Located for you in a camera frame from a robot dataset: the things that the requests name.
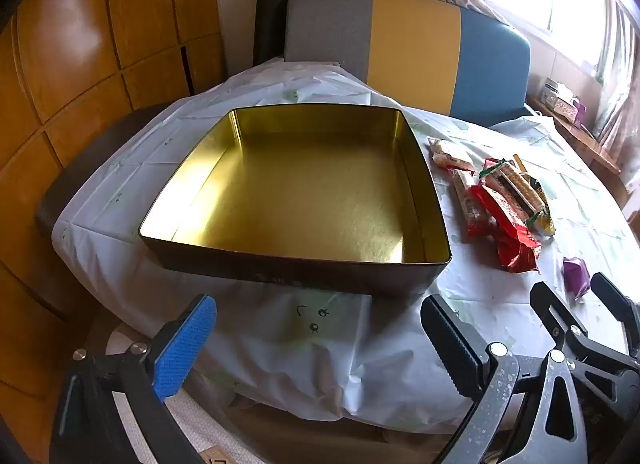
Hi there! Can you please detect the green cracker packet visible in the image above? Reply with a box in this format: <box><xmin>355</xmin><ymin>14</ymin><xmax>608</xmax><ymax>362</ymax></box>
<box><xmin>479</xmin><ymin>157</ymin><xmax>546</xmax><ymax>225</ymax></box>

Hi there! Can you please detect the patterned tissue box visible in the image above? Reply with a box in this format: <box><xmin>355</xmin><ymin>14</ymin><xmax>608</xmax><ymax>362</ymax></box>
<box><xmin>552</xmin><ymin>97</ymin><xmax>581</xmax><ymax>123</ymax></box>

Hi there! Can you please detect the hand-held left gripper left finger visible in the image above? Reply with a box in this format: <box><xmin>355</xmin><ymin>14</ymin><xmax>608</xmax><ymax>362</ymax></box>
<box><xmin>52</xmin><ymin>293</ymin><xmax>219</xmax><ymax>464</ymax></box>

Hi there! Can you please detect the grey yellow blue sofa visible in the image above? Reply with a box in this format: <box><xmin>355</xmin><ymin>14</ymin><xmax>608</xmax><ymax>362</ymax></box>
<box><xmin>284</xmin><ymin>0</ymin><xmax>532</xmax><ymax>127</ymax></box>

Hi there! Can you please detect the purple snack packet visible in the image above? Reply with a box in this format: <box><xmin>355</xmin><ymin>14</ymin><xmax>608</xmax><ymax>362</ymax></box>
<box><xmin>562</xmin><ymin>255</ymin><xmax>592</xmax><ymax>301</ymax></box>

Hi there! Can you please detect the yellow green snack bag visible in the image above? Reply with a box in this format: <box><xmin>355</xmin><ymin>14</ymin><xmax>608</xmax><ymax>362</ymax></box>
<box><xmin>527</xmin><ymin>179</ymin><xmax>557</xmax><ymax>237</ymax></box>

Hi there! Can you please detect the red foil snack bag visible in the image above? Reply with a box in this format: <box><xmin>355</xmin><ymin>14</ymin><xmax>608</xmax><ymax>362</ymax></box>
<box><xmin>467</xmin><ymin>184</ymin><xmax>543</xmax><ymax>274</ymax></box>

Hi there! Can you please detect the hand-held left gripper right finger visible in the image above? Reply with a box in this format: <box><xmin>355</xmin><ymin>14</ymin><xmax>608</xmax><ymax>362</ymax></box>
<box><xmin>420</xmin><ymin>294</ymin><xmax>589</xmax><ymax>464</ymax></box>

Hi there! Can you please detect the black rolled mat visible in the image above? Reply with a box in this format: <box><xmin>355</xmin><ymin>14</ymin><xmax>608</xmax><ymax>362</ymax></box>
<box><xmin>252</xmin><ymin>0</ymin><xmax>296</xmax><ymax>65</ymax></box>

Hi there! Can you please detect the green white tissue box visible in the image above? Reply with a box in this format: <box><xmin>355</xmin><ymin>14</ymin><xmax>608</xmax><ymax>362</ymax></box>
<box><xmin>542</xmin><ymin>77</ymin><xmax>573</xmax><ymax>108</ymax></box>

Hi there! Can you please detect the white plastic tablecloth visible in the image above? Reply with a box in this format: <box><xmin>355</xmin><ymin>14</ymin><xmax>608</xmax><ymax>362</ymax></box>
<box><xmin>52</xmin><ymin>57</ymin><xmax>640</xmax><ymax>437</ymax></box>

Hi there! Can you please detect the puffed rice bar packet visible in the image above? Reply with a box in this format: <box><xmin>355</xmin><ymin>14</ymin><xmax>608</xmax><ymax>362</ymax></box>
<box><xmin>426</xmin><ymin>137</ymin><xmax>476</xmax><ymax>172</ymax></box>

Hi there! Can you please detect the sesame bar packet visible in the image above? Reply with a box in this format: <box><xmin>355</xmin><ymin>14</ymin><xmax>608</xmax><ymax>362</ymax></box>
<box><xmin>451</xmin><ymin>169</ymin><xmax>482</xmax><ymax>241</ymax></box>

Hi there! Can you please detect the wooden wardrobe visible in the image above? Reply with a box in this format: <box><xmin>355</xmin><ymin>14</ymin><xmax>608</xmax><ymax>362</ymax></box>
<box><xmin>0</xmin><ymin>0</ymin><xmax>226</xmax><ymax>445</ymax></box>

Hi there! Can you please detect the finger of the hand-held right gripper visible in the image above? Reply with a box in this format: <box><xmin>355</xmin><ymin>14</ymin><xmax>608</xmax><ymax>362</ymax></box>
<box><xmin>589</xmin><ymin>271</ymin><xmax>640</xmax><ymax>342</ymax></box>
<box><xmin>529</xmin><ymin>281</ymin><xmax>603</xmax><ymax>362</ymax></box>

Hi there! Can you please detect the wooden side table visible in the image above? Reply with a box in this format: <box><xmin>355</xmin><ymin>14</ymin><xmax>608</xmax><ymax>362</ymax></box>
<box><xmin>530</xmin><ymin>94</ymin><xmax>626</xmax><ymax>176</ymax></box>

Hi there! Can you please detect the hanging floral curtain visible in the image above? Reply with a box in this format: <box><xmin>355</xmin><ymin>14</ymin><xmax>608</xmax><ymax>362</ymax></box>
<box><xmin>597</xmin><ymin>0</ymin><xmax>640</xmax><ymax>175</ymax></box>

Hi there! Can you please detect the gold tin box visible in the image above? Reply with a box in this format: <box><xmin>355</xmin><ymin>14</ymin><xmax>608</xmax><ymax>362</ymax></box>
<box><xmin>137</xmin><ymin>104</ymin><xmax>453</xmax><ymax>306</ymax></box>

